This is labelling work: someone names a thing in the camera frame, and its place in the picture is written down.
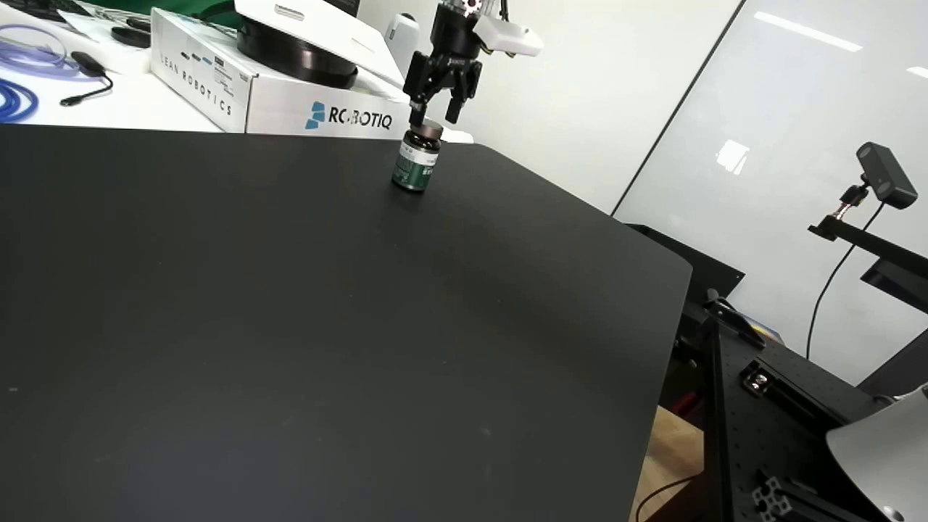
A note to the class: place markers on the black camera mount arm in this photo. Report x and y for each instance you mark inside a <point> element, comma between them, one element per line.
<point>886,259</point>

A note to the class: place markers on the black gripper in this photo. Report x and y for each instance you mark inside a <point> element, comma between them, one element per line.
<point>450,33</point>

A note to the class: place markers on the white Robotiq cardboard box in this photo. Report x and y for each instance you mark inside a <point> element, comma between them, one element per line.
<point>290,108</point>

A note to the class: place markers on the white round device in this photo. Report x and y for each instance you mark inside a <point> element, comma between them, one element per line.
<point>377,56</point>

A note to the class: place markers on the dark green pill bottle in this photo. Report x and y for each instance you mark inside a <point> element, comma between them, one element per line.
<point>416,163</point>

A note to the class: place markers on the green backdrop cloth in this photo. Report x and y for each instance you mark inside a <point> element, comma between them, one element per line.
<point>183,8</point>

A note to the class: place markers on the black round device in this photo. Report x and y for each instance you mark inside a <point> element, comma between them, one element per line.
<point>294,56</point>

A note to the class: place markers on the small black flat object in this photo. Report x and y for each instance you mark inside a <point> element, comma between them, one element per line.
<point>132,37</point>

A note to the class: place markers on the black stereo camera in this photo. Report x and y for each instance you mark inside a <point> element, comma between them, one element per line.
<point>886,176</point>

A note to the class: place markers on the black metal frame stand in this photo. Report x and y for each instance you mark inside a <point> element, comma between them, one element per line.
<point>772,411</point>

